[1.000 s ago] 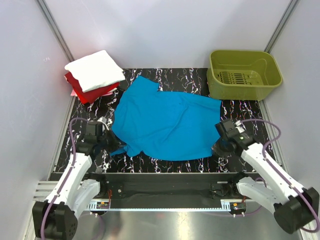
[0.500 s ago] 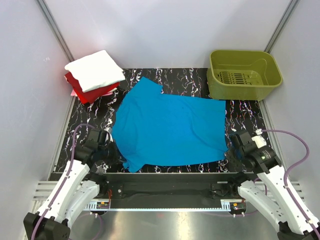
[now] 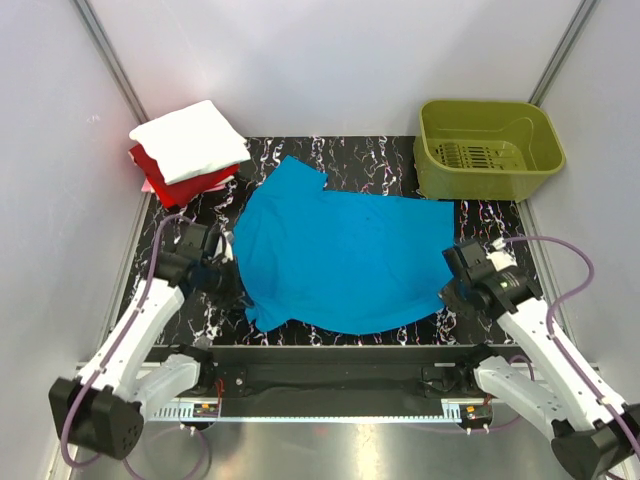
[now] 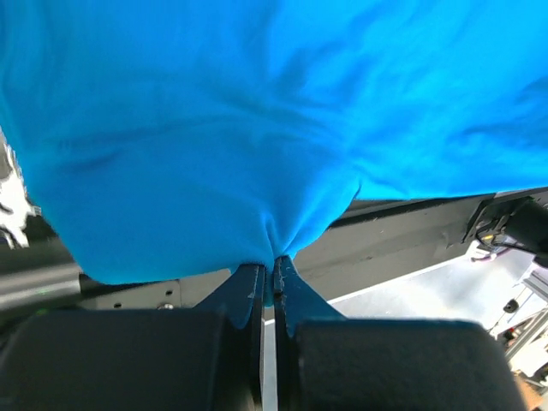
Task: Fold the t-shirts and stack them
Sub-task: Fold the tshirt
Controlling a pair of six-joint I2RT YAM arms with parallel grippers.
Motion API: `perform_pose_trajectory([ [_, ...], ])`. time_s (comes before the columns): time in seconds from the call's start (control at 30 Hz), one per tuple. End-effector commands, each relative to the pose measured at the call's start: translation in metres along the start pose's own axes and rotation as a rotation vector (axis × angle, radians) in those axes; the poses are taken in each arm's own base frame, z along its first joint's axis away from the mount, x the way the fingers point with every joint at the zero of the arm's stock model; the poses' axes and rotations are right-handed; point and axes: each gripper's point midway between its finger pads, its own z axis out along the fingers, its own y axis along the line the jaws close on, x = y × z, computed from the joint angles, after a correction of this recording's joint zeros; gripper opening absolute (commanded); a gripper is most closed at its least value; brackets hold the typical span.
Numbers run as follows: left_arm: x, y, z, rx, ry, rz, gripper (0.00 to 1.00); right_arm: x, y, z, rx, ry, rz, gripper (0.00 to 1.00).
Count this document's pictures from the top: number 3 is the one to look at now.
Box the right corner aluminium post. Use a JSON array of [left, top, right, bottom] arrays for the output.
[[528, 0, 601, 107]]

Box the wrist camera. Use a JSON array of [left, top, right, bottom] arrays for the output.
[[442, 240, 517, 284], [175, 223, 234, 264]]

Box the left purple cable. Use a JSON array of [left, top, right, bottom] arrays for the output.
[[58, 214, 211, 476]]

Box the left corner aluminium post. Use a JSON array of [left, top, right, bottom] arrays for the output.
[[70, 0, 149, 124]]

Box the folded white t-shirt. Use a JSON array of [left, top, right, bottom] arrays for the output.
[[129, 100, 250, 185]]

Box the olive green plastic basket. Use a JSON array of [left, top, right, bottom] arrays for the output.
[[413, 99, 566, 202]]

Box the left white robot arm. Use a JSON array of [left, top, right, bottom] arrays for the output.
[[48, 243, 240, 468]]

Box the blue t-shirt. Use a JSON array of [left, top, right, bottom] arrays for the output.
[[233, 156, 454, 335]]

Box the corner aluminium post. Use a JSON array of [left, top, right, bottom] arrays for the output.
[[70, 0, 149, 124], [528, 0, 601, 107]]

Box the aluminium frame rail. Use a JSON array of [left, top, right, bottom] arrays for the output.
[[65, 363, 612, 426]]

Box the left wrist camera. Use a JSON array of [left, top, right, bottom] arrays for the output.
[[175, 223, 234, 264]]

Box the folded red t-shirt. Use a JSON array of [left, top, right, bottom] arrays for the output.
[[129, 145, 239, 209]]

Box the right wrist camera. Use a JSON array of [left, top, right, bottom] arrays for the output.
[[442, 240, 517, 284]]

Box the folded pink t-shirt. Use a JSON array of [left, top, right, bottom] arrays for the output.
[[141, 180, 153, 193]]

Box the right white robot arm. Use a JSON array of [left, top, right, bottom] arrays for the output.
[[440, 266, 639, 479]]

